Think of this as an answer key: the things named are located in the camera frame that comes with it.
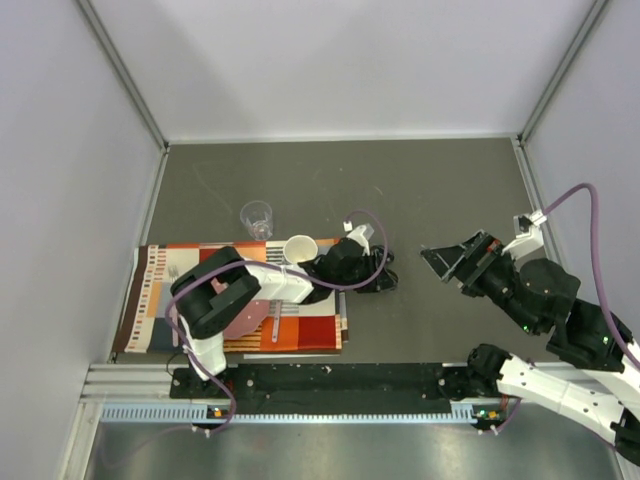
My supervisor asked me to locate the aluminium frame post right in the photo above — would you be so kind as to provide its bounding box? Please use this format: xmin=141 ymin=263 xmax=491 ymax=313
xmin=517 ymin=0 xmax=612 ymax=148

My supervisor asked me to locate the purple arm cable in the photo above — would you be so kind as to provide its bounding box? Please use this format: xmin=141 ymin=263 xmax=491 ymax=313
xmin=479 ymin=183 xmax=640 ymax=435
xmin=167 ymin=209 xmax=389 ymax=435

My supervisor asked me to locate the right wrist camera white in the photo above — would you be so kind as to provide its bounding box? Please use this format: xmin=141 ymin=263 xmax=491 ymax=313
xmin=503 ymin=210 xmax=547 ymax=260

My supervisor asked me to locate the white comb cable duct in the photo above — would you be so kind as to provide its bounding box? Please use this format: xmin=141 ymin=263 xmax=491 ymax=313
xmin=100 ymin=401 xmax=492 ymax=427

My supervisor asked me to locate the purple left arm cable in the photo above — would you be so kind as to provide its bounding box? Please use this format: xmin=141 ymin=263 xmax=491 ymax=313
xmin=167 ymin=209 xmax=389 ymax=435

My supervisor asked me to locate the clear plastic cup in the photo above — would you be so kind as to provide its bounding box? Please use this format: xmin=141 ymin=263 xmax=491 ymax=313
xmin=240 ymin=200 xmax=273 ymax=241

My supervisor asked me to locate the pink polka dot plate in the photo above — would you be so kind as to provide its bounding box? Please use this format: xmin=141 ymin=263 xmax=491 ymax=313
xmin=205 ymin=276 xmax=270 ymax=339

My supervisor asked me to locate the silver fork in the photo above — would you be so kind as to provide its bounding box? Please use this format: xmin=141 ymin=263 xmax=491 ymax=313
xmin=167 ymin=264 xmax=182 ymax=349

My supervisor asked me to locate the knife with orange handle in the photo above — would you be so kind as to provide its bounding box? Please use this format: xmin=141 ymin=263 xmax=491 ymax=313
xmin=271 ymin=300 xmax=283 ymax=343

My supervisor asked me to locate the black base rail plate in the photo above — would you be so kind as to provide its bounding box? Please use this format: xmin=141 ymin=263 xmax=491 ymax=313
xmin=169 ymin=362 xmax=481 ymax=415

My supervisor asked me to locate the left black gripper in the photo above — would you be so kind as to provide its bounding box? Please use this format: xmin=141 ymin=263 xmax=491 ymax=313
xmin=332 ymin=249 xmax=396 ymax=294

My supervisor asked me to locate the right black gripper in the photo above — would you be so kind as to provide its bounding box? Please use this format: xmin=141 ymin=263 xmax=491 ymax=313
xmin=417 ymin=228 xmax=541 ymax=335

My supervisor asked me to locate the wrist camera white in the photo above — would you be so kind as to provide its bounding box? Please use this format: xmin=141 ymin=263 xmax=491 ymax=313
xmin=343 ymin=220 xmax=375 ymax=249
xmin=503 ymin=210 xmax=547 ymax=260

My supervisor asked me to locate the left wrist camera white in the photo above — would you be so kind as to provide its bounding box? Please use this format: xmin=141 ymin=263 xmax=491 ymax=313
xmin=343 ymin=220 xmax=375 ymax=249

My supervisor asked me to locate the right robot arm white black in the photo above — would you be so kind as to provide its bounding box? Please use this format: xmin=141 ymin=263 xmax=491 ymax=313
xmin=420 ymin=230 xmax=639 ymax=464

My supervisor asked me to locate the white blue mug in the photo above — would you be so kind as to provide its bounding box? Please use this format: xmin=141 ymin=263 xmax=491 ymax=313
xmin=282 ymin=234 xmax=319 ymax=264

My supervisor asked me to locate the aluminium frame post left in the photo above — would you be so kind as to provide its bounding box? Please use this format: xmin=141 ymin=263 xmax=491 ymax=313
xmin=74 ymin=0 xmax=169 ymax=151

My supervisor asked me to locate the orange patterned placemat cloth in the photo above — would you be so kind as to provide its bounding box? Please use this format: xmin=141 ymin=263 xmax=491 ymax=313
xmin=111 ymin=243 xmax=348 ymax=354

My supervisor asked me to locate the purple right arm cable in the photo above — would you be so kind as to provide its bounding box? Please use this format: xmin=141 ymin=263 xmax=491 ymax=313
xmin=479 ymin=183 xmax=640 ymax=435

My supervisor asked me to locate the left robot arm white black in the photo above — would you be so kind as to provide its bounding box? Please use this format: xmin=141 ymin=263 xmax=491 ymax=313
xmin=170 ymin=237 xmax=399 ymax=397

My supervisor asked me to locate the aluminium frame post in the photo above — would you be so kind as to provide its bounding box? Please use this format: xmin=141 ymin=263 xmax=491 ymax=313
xmin=74 ymin=0 xmax=169 ymax=151
xmin=517 ymin=0 xmax=612 ymax=148

